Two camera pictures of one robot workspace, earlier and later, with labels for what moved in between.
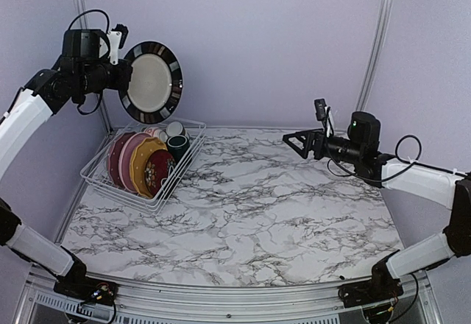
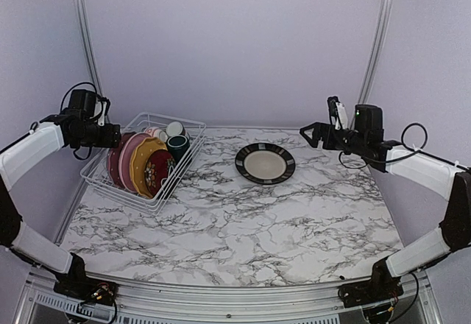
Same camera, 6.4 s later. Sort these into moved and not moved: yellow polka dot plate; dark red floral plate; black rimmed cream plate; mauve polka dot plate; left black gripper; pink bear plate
Moved: left black gripper; black rimmed cream plate
Not moved: pink bear plate; dark red floral plate; mauve polka dot plate; yellow polka dot plate
